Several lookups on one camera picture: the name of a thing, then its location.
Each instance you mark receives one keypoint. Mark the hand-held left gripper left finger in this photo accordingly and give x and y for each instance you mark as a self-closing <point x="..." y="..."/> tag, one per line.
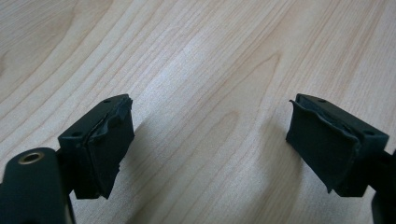
<point x="102" y="149"/>

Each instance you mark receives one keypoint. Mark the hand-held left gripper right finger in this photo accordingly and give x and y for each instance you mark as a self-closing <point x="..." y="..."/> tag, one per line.
<point x="336" y="152"/>

